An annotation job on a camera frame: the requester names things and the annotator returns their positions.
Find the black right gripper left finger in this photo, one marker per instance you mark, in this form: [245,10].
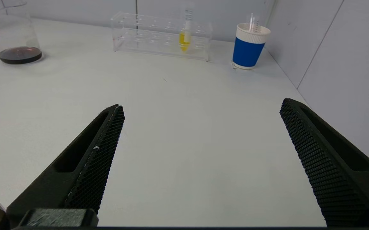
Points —
[76,188]

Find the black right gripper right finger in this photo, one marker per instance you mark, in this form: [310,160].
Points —
[331,172]

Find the test tube with red liquid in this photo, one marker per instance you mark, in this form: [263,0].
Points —
[253,24]

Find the clear glass beaker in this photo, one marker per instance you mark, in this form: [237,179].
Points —
[20,56]

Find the clear acrylic test tube rack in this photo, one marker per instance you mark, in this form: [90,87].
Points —
[155,41]

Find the test tube with yellow liquid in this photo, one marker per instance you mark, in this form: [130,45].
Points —
[184,41]

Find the blue and white paper cup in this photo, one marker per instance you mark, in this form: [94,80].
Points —
[247,51]

